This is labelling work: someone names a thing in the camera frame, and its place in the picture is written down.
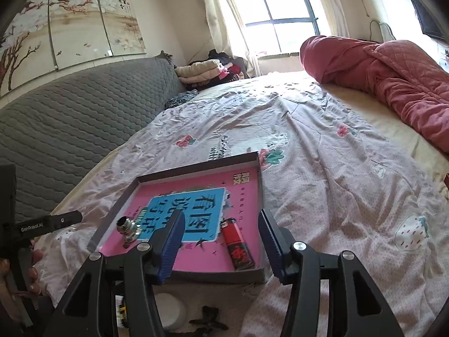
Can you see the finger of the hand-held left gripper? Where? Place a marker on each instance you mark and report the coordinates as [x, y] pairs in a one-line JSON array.
[[52, 223]]

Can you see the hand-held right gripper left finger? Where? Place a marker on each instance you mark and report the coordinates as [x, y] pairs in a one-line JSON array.
[[171, 252]]

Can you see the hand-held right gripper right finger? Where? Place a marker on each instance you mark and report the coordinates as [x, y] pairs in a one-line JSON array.
[[273, 252]]

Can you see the white round lid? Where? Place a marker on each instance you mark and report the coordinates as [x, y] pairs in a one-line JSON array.
[[171, 310]]

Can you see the black hair clip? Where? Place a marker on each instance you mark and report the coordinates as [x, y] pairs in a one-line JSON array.
[[207, 319]]

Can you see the grey cardboard box tray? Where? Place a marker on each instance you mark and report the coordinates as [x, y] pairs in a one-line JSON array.
[[196, 173]]

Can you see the person's left hand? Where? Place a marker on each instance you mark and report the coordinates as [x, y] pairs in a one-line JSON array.
[[36, 273]]

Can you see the pink book with blue label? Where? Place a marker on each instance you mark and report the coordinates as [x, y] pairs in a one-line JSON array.
[[207, 256]]

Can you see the red lighter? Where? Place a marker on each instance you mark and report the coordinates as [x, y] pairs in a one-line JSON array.
[[236, 244]]

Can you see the metal capped glass bottle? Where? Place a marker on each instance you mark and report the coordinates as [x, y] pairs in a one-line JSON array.
[[128, 230]]

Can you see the pink printed bed sheet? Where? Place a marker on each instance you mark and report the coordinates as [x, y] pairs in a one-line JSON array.
[[333, 189]]

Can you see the grey quilted sofa backrest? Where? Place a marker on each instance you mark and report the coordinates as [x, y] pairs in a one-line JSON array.
[[77, 112]]

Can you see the dark patterned cloth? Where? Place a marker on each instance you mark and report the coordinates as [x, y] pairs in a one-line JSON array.
[[180, 99]]

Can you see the cream bed sheet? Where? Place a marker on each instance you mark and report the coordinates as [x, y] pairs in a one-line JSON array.
[[379, 119]]

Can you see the beige folded blanket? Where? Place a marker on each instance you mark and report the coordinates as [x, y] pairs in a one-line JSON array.
[[198, 70]]

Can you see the pile of clothes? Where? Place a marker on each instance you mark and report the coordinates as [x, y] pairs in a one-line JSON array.
[[228, 73]]

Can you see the red quilted blanket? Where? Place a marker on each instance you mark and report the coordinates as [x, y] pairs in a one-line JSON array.
[[386, 70]]

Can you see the cream curtain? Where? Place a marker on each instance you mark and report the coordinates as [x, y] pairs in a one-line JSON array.
[[224, 17], [329, 3]]

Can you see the white metal rack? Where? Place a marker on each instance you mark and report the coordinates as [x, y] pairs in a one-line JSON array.
[[384, 30]]

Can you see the black flat television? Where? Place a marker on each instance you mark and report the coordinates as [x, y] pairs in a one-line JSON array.
[[426, 19]]

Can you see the floral wall painting panel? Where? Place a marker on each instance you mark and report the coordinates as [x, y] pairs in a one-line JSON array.
[[24, 42], [122, 21], [77, 24]]

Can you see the window with dark frame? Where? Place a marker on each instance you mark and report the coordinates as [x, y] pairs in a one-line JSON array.
[[277, 7]]

